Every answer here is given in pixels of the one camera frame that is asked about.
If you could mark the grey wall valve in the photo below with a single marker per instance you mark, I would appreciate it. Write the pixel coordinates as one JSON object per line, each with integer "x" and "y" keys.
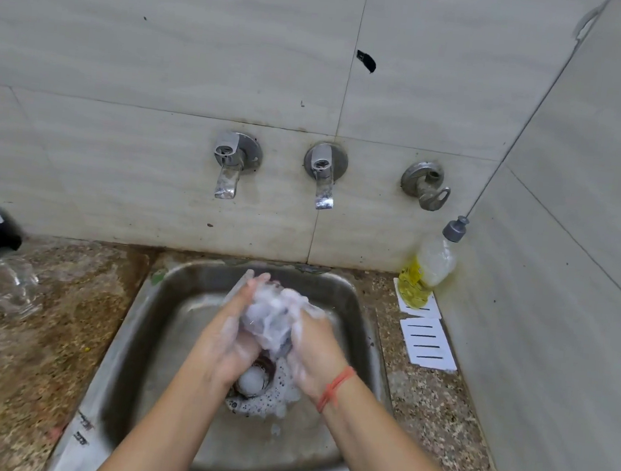
{"x": 423, "y": 178}

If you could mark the stainless steel sink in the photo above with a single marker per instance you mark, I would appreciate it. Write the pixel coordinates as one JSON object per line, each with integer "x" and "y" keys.
{"x": 357, "y": 316}

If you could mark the yellow dish soap bottle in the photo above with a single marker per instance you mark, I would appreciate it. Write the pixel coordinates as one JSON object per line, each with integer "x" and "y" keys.
{"x": 413, "y": 289}

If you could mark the person's right forearm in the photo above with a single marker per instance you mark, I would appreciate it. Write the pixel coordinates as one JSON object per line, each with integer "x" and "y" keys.
{"x": 407, "y": 467}

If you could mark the metal sink drain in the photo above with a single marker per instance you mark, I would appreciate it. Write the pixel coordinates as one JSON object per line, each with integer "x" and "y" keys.
{"x": 256, "y": 388}

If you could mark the person's right hand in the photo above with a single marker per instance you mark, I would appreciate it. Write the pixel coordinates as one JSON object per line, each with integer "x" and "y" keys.
{"x": 319, "y": 356}

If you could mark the person's left forearm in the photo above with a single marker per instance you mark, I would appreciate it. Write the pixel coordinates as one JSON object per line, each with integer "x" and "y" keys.
{"x": 159, "y": 433}

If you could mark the orange wrist thread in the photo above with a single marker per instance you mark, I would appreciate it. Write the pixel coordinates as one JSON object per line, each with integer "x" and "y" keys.
{"x": 336, "y": 389}

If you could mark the clear glass cup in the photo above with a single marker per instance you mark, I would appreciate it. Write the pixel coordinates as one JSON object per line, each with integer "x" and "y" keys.
{"x": 273, "y": 318}
{"x": 0, "y": 285}

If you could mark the person's left hand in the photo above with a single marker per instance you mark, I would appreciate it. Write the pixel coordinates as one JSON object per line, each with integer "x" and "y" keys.
{"x": 225, "y": 346}

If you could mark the black tape piece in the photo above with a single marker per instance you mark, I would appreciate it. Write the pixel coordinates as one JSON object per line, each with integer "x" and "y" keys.
{"x": 366, "y": 61}

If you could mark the chrome wall tap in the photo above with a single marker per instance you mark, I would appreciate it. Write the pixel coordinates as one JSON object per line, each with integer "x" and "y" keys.
{"x": 237, "y": 152}
{"x": 325, "y": 163}

